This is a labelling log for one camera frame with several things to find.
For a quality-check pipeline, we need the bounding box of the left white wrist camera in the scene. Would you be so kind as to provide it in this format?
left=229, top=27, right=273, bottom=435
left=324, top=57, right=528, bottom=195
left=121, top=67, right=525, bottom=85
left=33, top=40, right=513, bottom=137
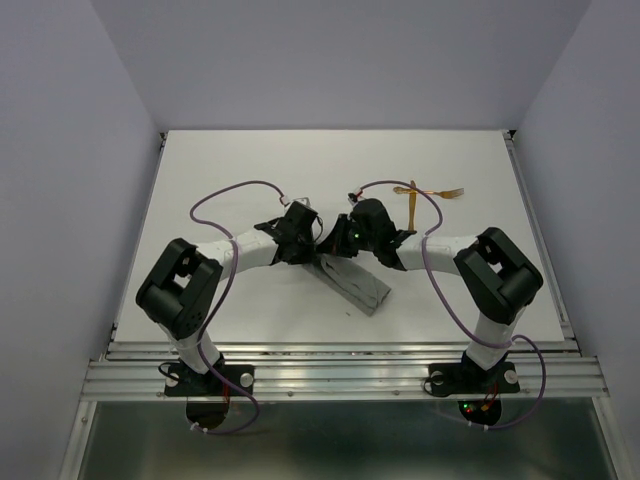
left=280, top=195, right=311, bottom=207

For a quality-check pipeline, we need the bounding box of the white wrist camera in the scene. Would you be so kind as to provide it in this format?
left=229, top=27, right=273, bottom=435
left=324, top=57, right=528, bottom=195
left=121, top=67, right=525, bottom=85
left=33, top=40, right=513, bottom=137
left=280, top=195, right=311, bottom=207
left=348, top=189, right=363, bottom=205

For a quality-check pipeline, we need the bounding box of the gold knife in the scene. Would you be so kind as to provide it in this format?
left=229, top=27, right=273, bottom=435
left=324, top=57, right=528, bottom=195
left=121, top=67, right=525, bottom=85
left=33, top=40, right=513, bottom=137
left=408, top=180, right=417, bottom=231

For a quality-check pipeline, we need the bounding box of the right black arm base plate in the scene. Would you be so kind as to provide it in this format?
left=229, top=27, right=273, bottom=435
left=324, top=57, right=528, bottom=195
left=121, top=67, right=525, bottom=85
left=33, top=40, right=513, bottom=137
left=422, top=362, right=520, bottom=398

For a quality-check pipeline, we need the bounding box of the gold fork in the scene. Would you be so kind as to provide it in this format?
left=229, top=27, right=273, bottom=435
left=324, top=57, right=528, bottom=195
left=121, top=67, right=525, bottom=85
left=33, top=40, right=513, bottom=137
left=393, top=186, right=465, bottom=200

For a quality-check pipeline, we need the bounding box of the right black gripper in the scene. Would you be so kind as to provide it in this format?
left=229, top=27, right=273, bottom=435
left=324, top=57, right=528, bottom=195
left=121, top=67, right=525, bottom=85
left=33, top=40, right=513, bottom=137
left=315, top=214, right=377, bottom=259

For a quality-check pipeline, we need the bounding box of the grey cloth napkin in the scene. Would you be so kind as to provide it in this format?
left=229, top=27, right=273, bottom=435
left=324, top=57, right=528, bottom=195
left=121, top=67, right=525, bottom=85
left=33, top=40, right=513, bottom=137
left=302, top=254, right=392, bottom=317

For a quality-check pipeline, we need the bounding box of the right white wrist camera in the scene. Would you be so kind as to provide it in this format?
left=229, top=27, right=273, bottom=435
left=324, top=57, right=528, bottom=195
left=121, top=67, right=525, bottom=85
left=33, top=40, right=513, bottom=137
left=348, top=189, right=363, bottom=205

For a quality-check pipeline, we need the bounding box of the aluminium front rail frame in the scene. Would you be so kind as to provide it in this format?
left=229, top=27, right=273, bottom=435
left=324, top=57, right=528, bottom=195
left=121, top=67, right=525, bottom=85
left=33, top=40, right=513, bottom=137
left=59, top=329, right=633, bottom=479

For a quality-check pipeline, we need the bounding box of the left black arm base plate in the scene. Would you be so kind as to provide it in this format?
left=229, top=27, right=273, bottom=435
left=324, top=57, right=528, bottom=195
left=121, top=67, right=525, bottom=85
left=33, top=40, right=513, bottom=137
left=158, top=361, right=255, bottom=397

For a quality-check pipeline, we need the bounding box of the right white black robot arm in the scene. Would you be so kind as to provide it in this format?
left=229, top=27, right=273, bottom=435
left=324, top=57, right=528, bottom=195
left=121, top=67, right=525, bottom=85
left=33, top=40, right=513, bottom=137
left=316, top=198, right=543, bottom=390

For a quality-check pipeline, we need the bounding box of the aluminium right side rail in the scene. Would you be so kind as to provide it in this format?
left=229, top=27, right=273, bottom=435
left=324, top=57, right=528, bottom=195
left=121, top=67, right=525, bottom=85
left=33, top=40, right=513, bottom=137
left=501, top=130, right=582, bottom=354

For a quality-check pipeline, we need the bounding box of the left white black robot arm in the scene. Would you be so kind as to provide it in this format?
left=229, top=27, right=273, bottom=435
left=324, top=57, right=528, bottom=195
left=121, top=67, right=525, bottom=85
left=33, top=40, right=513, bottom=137
left=135, top=201, right=318, bottom=394

